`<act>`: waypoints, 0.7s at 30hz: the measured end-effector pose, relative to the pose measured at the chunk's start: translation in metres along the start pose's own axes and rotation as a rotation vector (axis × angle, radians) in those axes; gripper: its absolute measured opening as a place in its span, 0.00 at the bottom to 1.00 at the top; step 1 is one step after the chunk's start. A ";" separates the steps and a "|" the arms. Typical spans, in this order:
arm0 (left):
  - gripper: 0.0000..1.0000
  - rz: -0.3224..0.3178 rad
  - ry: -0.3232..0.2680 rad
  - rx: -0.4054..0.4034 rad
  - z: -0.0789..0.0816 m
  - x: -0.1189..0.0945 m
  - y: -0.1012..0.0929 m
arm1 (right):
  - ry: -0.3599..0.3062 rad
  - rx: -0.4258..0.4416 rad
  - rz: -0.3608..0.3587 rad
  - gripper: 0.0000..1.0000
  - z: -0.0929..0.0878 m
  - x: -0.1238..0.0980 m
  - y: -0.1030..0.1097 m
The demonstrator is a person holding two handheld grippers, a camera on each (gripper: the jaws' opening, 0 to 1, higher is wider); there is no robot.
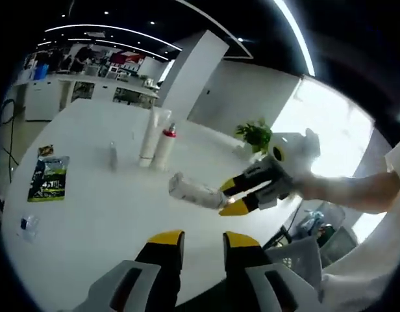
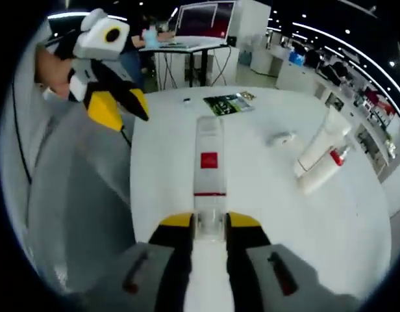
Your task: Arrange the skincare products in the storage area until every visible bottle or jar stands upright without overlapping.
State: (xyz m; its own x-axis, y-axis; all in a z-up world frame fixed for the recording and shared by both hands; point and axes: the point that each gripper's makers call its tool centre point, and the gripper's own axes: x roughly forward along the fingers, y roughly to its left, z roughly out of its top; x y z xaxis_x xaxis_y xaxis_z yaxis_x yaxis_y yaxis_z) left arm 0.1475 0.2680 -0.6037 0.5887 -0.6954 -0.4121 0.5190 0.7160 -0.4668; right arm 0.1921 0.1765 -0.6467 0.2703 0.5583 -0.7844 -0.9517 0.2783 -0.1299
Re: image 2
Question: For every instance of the red wall display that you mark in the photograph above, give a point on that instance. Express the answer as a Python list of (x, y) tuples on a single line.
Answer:
[(380, 104)]

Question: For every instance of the monitor with red screen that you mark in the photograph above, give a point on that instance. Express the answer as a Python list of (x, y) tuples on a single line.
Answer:
[(203, 19)]

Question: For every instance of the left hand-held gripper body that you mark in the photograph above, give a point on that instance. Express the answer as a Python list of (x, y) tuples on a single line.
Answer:
[(102, 39)]

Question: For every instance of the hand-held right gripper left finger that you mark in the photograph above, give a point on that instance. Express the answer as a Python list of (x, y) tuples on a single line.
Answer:
[(174, 260)]

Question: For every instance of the black laptop stand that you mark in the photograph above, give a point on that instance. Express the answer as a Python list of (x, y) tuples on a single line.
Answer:
[(196, 65)]

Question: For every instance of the small white skincare bottle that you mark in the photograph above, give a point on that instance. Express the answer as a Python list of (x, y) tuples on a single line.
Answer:
[(281, 138)]

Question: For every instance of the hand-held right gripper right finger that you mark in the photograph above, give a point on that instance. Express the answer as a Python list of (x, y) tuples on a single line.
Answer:
[(245, 260)]

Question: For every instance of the long white counter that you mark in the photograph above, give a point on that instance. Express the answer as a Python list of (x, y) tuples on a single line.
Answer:
[(297, 74)]

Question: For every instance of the clear-capped skincare bottle red label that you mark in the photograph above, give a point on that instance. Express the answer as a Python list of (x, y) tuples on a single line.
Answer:
[(209, 161)]

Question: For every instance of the blue container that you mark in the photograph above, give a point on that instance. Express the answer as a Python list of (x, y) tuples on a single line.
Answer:
[(296, 58)]

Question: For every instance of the tall white skincare tube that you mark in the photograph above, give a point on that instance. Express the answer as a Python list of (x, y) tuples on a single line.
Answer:
[(320, 146)]

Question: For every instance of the green brochure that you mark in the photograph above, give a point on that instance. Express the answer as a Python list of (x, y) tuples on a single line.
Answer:
[(227, 104)]

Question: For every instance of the gold foil packet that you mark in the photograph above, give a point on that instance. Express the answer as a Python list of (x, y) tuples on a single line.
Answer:
[(248, 96)]

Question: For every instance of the person's left hand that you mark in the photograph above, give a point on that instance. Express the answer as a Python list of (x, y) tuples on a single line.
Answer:
[(52, 74)]

